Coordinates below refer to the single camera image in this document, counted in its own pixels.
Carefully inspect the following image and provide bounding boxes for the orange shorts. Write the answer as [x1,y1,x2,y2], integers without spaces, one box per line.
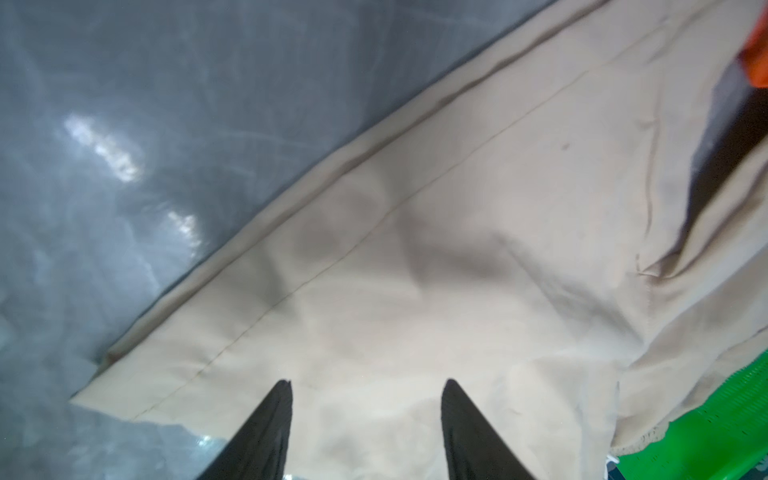
[738,7,768,89]

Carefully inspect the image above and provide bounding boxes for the beige shorts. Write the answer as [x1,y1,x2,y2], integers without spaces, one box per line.
[73,1,767,479]

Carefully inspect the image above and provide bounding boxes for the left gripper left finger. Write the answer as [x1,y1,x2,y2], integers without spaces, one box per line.
[197,380,293,480]

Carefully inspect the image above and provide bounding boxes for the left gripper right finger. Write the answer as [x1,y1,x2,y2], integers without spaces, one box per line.
[441,379,534,480]

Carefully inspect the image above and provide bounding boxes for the green plastic basket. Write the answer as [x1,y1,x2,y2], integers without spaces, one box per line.
[607,353,767,479]

